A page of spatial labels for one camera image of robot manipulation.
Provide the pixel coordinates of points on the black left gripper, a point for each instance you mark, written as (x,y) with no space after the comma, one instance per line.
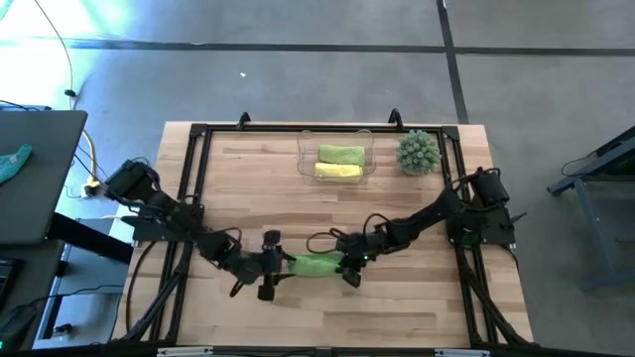
(260,265)

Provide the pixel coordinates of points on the black desk crossbar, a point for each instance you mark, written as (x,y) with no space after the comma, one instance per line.
(89,238)

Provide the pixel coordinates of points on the white bracket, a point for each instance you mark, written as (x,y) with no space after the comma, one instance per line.
(461,353)
(184,351)

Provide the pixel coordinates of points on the green artificial plant in pot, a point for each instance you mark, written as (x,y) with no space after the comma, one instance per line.
(418,152)

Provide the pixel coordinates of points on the clear plastic basket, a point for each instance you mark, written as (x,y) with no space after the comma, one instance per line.
(305,149)

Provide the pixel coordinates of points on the teal cloth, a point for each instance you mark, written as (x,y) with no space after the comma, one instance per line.
(12,163)

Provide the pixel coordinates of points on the grey desk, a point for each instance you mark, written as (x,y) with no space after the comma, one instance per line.
(39,173)

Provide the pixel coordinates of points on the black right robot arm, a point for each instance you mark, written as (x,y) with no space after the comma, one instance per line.
(446,213)

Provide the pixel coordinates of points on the grey-blue side table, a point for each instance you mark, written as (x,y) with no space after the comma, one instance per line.
(594,233)

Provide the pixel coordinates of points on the black computer mouse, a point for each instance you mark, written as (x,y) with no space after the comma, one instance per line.
(15,322)

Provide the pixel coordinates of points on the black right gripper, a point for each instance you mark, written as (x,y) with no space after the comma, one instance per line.
(364,248)

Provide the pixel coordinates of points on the green microfiber towel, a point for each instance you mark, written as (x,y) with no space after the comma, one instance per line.
(342,154)
(315,265)

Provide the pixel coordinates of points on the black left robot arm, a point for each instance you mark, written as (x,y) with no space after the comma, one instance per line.
(168,208)

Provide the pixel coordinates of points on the yellow microfiber towel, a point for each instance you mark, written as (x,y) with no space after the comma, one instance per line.
(338,171)

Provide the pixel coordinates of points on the black metal table frame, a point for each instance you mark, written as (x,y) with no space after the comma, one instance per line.
(223,128)

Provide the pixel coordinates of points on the black keyboard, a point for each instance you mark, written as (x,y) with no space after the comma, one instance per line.
(7,282)

